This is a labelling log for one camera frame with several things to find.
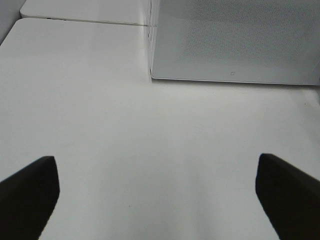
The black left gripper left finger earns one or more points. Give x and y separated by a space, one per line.
28 199

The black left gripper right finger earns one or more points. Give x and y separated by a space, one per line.
289 197

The white microwave door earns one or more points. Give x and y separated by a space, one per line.
239 41

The white microwave oven body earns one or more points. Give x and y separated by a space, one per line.
151 21

